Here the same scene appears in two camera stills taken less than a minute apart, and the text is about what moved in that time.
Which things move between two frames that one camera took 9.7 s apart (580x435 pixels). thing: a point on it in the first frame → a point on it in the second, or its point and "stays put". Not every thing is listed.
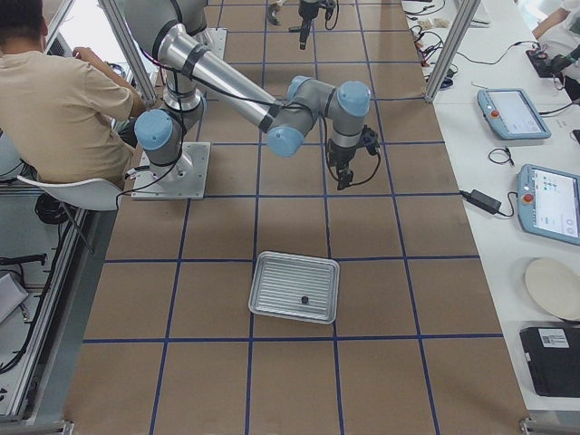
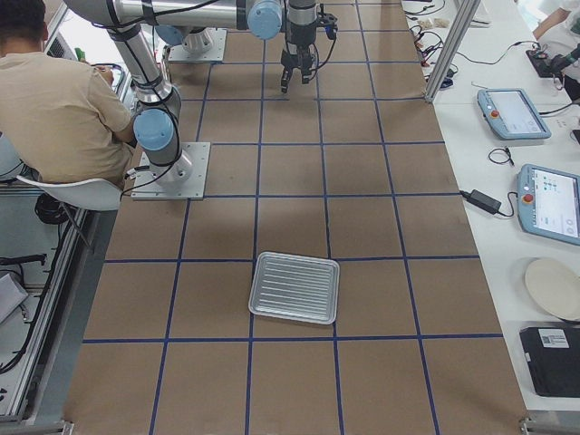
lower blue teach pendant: x=548 y=203 stays put
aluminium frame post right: x=465 y=17 stays put
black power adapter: x=482 y=200 stays put
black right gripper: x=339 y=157 → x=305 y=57
